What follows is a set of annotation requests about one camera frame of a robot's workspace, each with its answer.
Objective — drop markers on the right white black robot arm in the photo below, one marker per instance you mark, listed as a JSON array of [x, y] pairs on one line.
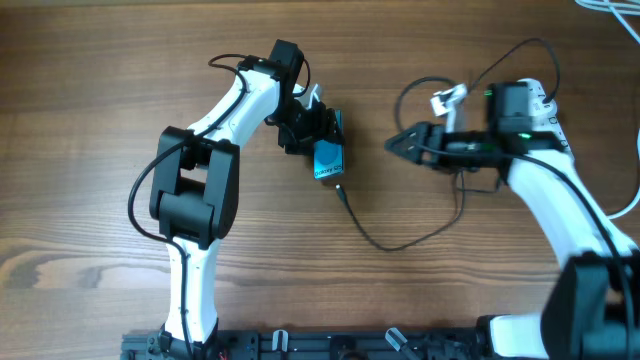
[[593, 310]]

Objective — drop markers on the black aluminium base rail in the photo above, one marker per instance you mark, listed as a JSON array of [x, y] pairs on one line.
[[393, 343]]

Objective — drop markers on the turquoise Galaxy smartphone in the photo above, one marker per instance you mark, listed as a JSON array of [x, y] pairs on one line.
[[328, 160]]

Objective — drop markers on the white power strip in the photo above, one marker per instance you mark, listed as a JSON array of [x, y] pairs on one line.
[[544, 115]]

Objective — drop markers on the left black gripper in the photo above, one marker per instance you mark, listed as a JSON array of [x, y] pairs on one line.
[[322, 125]]

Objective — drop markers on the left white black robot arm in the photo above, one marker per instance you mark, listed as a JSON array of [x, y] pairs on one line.
[[195, 176]]

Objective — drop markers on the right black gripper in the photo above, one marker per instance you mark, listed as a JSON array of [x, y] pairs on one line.
[[417, 152]]

